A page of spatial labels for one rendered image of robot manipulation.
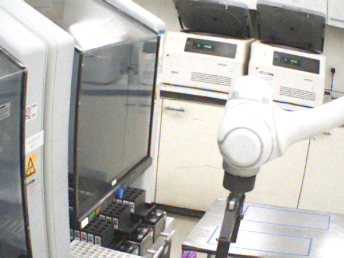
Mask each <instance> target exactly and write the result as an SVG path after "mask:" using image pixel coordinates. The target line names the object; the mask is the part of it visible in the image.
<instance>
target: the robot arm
mask: <svg viewBox="0 0 344 258"><path fill-rule="evenodd" d="M342 125H344V96H343V97H341V98H338V99H336V100H334V101H330V102H329V103H326V104H323V105H321V106H319V107H314V108H312V109H309V110H304V111H295V112H288V111H285V110H283V109H281V108H279V107H277V105H276V104H273V101H272V94H271V89H270V86H269V83H268V82H266V81H264V80H263V79H259V78H257V77H254V76H244V77H237V78H236V79H235V80H234V82H233V84H232V86H231V88H230V93H229V94H228V99H227V103H226V105H225V109H224V116H223V118H222V119H221V121H220V123H219V126H218V131H217V144H218V149H219V152H220V155H221V156H222V158H223V162H222V168H223V169H224V175H223V180H222V186H223V188H224V189H226V190H228V191H230V192H229V195H228V196H227V199H226V209H225V213H224V218H223V221H222V226H221V231H220V233H219V237H218V238H216V241H218V245H217V248H216V254H215V258H228V253H229V251H230V244H231V243H236V242H237V237H238V233H239V228H240V224H241V219H243V218H244V215H242V213H243V204H244V201H245V198H246V195H245V193H247V192H250V191H252V190H253V189H254V186H255V182H256V178H257V174H259V171H260V170H261V169H260V166H262V165H264V164H266V163H268V162H270V161H272V160H274V159H276V158H279V157H282V156H283V155H284V154H285V152H286V150H287V149H288V148H289V147H290V146H291V145H293V144H294V143H297V142H300V141H301V140H305V139H307V138H311V137H313V136H316V135H319V134H322V133H325V132H328V131H329V130H332V129H334V128H336V127H338V126H342Z"/></svg>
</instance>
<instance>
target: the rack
mask: <svg viewBox="0 0 344 258"><path fill-rule="evenodd" d="M71 258H144V257H139V256H135V255H131V254H127V253H123V252H119V251H114V250H111V249H107V248H105V247H99V246H97V245H91V244H89V243H86V242H83V241H78V240H74V241H73V242H71Z"/></svg>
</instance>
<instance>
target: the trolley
mask: <svg viewBox="0 0 344 258"><path fill-rule="evenodd" d="M225 209H226V198H216V200H215V201H214V203H213V204H212V205H211V206H210V208H209V210H207V212H206V213H205V214H204V215H203V216H202V218H201V220H200V221H199V222H198V223H197V224H196V226H195V228H194V229H193V230H192V231H191V233H190V234H189V235H188V236H187V238H186V239H185V240H184V242H183V243H182V244H181V255H182V254H183V252H184V251H189V254H191V251H195V252H198V253H199V252H201V253H205V254H207V258H214V256H215V254H216V248H217V245H218V241H216V238H218V237H219V233H220V231H221V226H222V221H223V218H224V213H225ZM242 215H244V218H243V219H241V224H240V228H239V233H238V237H237V242H236V243H231V244H230V251H229V253H228V257H232V258H344V214H340V213H334V212H333V213H332V212H322V211H320V212H319V211H317V210H316V211H314V210H307V209H306V210H305V209H299V208H291V207H289V208H288V207H285V206H284V207H282V206H274V205H271V204H270V205H267V204H258V203H255V202H254V203H252V202H246V201H244V204H243V213H242Z"/></svg>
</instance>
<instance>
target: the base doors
mask: <svg viewBox="0 0 344 258"><path fill-rule="evenodd" d="M167 107H169V108H174V109H179V110H181V109H183V110H185V111H184V112H181V111H175V110H166V109H165V108H167ZM224 109H225V107H220V106H215V105H206V104H200V103H192V102H186V101H177V100H171V99H163V98H160V100H159V108H158V116H157V133H156V142H155V157H154V166H153V190H152V198H151V201H152V202H154V201H155V202H156V203H160V204H166V205H171V206H177V207H182V208H188V209H196V210H203V211H207V210H209V208H210V206H211V205H212V204H213V203H214V201H215V200H216V198H227V196H228V195H229V192H230V191H228V190H226V189H224V188H223V186H222V180H223V175H224V169H223V168H222V162H223V158H222V156H221V155H220V152H219V149H218V144H217V131H218V126H219V123H220V121H221V119H222V118H223V116H224ZM162 113H163V114H162ZM190 116H191V118H197V119H201V120H205V122H198V121H194V120H190V119H189V118H190ZM161 122H162V123H161ZM160 130H161V132H160ZM328 132H330V133H331V135H326V134H319V135H316V136H313V137H311V138H307V139H306V140H301V141H300V142H297V143H294V144H293V145H291V146H290V147H289V148H288V149H287V150H286V152H285V154H284V155H283V156H282V157H279V158H276V159H274V160H272V161H270V162H268V163H266V164H264V165H262V166H260V169H261V170H260V171H259V174H257V178H256V182H255V186H254V189H253V190H252V191H250V192H247V193H245V195H246V198H245V201H246V202H252V203H254V202H255V203H258V204H267V205H270V204H271V205H274V206H282V207H284V206H285V207H288V208H289V207H291V208H297V205H298V208H299V209H305V210H306V209H307V210H314V211H316V210H317V211H319V212H320V211H322V212H332V213H333V212H334V213H340V214H344V128H342V127H336V128H334V129H332V130H329V131H328ZM328 132H327V133H328ZM159 138H160V140H159ZM313 138H316V140H315V141H313ZM309 139H310V144H309V148H308V143H309ZM307 152H308V156H307ZM158 154H159V156H158ZM306 158H307V160H306ZM157 162H159V164H157ZM305 165H306V167H305ZM304 168H305V172H304ZM157 170H158V172H157ZM303 174H304V179H303V183H302V178H303ZM156 186H157V189H156ZM301 186H302V190H301ZM300 190H301V192H300ZM155 194H156V197H155ZM299 196H300V198H299ZM298 198H299V202H298Z"/></svg>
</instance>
